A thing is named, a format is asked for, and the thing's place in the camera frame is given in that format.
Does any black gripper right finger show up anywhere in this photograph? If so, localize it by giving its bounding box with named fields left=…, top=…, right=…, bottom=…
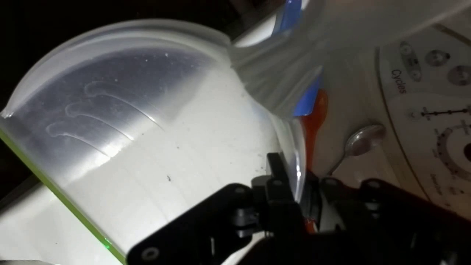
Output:
left=306, top=176, right=471, bottom=265

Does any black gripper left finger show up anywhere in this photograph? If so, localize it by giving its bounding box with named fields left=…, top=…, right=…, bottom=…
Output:
left=125, top=151, right=307, bottom=265

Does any white washing machine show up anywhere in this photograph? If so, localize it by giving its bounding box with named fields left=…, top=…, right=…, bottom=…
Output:
left=0, top=19, right=471, bottom=265

